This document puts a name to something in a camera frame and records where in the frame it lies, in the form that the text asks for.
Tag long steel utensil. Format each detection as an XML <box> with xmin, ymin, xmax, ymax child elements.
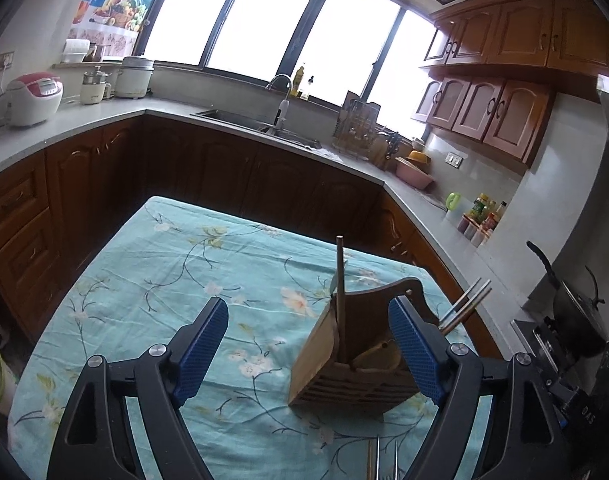
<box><xmin>373</xmin><ymin>436</ymin><xmax>381</xmax><ymax>480</ymax></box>

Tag teal floral tablecloth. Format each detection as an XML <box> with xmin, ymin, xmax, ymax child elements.
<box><xmin>7</xmin><ymin>197</ymin><xmax>450</xmax><ymax>479</ymax></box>

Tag wooden utensil holder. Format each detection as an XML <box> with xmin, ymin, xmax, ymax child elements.
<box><xmin>288</xmin><ymin>278</ymin><xmax>438</xmax><ymax>414</ymax></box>

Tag condiment bottles set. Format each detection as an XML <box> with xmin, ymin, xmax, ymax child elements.
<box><xmin>457</xmin><ymin>193</ymin><xmax>507</xmax><ymax>247</ymax></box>

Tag lower wooden cabinets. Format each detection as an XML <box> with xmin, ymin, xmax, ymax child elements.
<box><xmin>0</xmin><ymin>112</ymin><xmax>501</xmax><ymax>361</ymax></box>

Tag wooden cabinets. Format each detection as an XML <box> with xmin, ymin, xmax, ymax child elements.
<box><xmin>0</xmin><ymin>112</ymin><xmax>501</xmax><ymax>361</ymax></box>
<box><xmin>413</xmin><ymin>0</ymin><xmax>609</xmax><ymax>168</ymax></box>

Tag green cup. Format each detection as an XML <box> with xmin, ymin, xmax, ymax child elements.
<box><xmin>445</xmin><ymin>192</ymin><xmax>461</xmax><ymax>210</ymax></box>

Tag pink basin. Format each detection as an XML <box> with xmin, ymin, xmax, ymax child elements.
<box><xmin>396</xmin><ymin>157</ymin><xmax>434</xmax><ymax>191</ymax></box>

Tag knife block with knives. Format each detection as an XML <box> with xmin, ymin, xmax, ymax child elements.
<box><xmin>382</xmin><ymin>132</ymin><xmax>402</xmax><ymax>170</ymax></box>

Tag red white rice cooker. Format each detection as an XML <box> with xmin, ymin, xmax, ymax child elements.
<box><xmin>0</xmin><ymin>72</ymin><xmax>64</xmax><ymax>128</ymax></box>

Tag dish drying rack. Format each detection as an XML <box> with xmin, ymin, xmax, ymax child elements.
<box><xmin>332</xmin><ymin>91</ymin><xmax>381</xmax><ymax>159</ymax></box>

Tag small white appliance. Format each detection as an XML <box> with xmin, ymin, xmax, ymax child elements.
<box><xmin>80</xmin><ymin>66</ymin><xmax>111</xmax><ymax>105</ymax></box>

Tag upper wooden cabinets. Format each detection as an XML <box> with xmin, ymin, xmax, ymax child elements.
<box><xmin>413</xmin><ymin>0</ymin><xmax>609</xmax><ymax>168</ymax></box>

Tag chrome sink faucet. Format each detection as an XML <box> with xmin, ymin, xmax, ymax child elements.
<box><xmin>265</xmin><ymin>73</ymin><xmax>292</xmax><ymax>131</ymax></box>

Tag yellow oil bottle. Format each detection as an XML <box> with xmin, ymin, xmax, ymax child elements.
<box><xmin>290</xmin><ymin>64</ymin><xmax>305</xmax><ymax>96</ymax></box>

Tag fruit picture window poster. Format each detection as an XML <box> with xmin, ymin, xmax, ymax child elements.
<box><xmin>68</xmin><ymin>0</ymin><xmax>152</xmax><ymax>60</ymax></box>

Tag black wok with handle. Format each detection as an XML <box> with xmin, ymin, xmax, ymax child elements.
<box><xmin>526</xmin><ymin>240</ymin><xmax>606</xmax><ymax>359</ymax></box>

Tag wall light switch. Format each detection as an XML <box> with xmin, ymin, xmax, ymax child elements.
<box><xmin>446</xmin><ymin>153</ymin><xmax>463</xmax><ymax>169</ymax></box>

